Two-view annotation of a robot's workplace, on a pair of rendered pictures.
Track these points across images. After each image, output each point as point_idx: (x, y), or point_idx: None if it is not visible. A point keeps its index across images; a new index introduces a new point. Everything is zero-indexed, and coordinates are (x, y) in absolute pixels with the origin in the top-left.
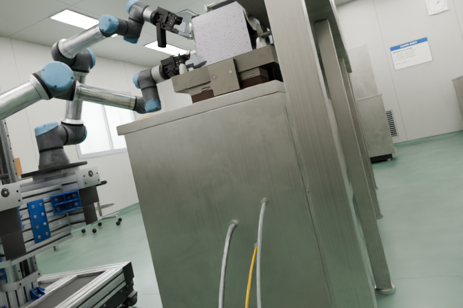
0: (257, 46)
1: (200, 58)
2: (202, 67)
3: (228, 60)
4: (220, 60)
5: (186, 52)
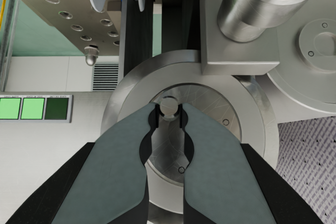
0: (85, 52)
1: None
2: None
3: (45, 21)
4: (42, 15)
5: None
